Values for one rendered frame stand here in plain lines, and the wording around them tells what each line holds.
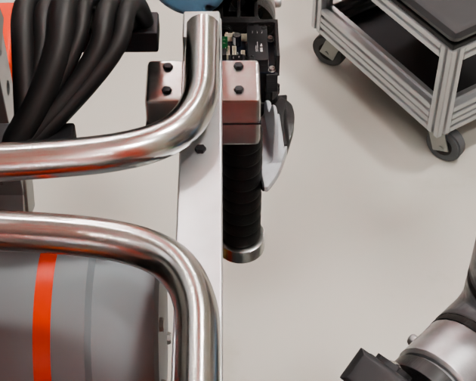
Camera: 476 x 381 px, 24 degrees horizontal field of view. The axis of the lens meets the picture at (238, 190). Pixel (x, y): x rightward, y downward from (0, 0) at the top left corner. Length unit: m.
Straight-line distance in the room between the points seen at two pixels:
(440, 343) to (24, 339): 0.30
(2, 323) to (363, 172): 1.43
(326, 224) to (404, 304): 0.22
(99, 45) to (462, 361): 0.35
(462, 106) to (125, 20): 1.34
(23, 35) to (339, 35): 1.48
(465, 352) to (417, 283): 1.13
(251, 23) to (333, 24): 1.23
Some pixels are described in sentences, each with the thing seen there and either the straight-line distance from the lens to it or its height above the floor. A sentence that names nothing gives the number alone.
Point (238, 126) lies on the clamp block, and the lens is 0.87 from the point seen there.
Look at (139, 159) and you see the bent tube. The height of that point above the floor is 1.00.
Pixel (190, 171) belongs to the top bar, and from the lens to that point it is 0.75.
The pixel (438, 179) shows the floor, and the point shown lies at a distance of 2.14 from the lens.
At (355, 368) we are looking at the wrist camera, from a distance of 0.73.
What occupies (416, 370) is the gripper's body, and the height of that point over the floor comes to 0.84.
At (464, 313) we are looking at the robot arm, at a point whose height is 0.84.
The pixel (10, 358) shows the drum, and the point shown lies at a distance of 0.77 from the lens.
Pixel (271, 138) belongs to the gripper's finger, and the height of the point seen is 0.86.
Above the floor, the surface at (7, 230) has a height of 1.01.
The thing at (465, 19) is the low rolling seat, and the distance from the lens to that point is 1.96.
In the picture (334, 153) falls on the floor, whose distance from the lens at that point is 2.16.
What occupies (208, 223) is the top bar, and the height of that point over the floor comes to 0.98.
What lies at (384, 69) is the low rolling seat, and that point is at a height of 0.15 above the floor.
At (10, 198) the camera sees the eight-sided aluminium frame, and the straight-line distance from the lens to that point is 1.07.
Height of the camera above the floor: 1.52
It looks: 47 degrees down
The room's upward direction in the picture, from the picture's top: straight up
